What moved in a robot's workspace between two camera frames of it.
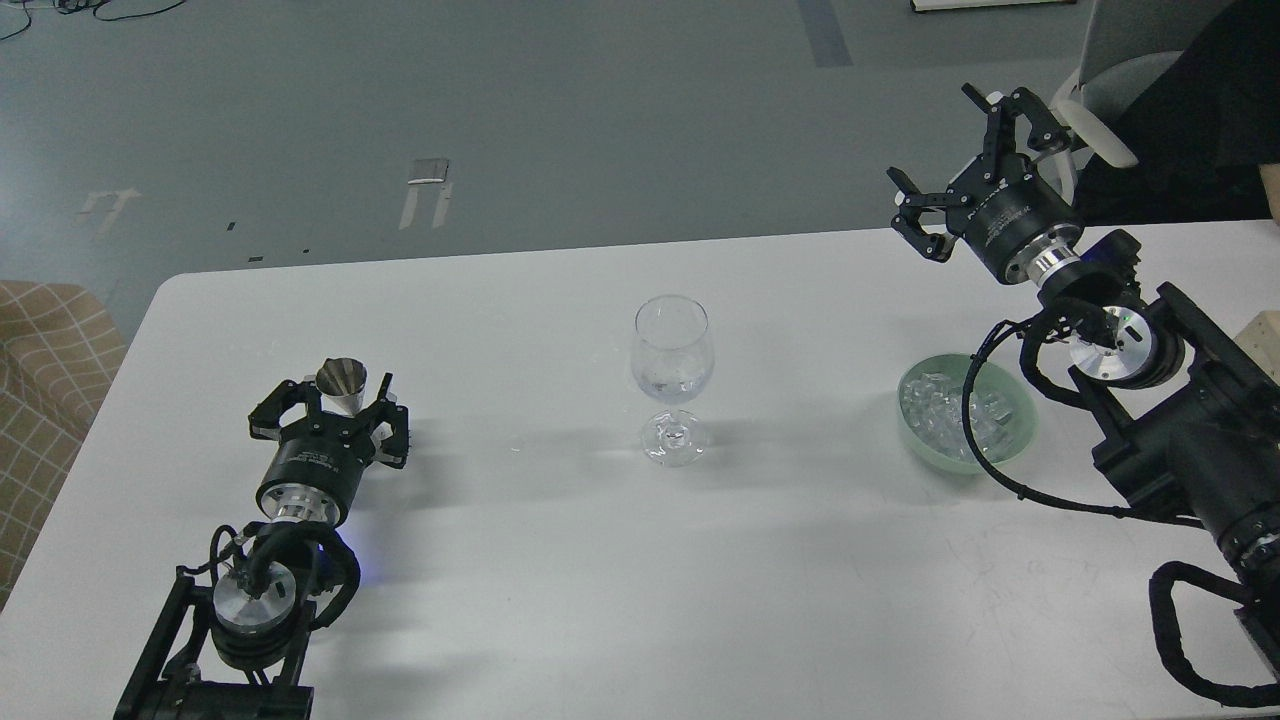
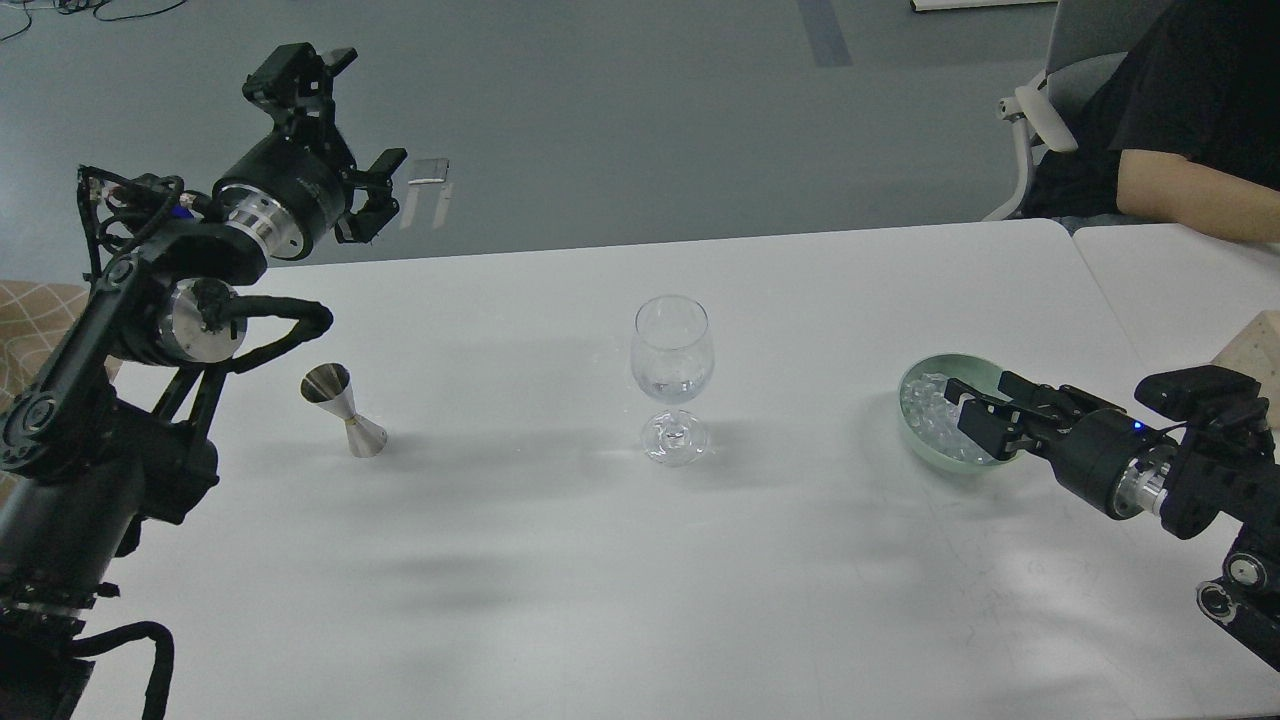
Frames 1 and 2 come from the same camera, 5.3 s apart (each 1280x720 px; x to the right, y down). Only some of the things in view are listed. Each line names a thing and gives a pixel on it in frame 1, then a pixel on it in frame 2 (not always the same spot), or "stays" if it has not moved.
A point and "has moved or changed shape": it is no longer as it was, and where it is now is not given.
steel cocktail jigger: [340, 382] has moved or changed shape
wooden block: [1260, 340] stays
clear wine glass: [672, 360] stays
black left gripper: [315, 465] → [289, 187]
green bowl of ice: [1002, 412] stays
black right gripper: [1018, 224] → [1100, 454]
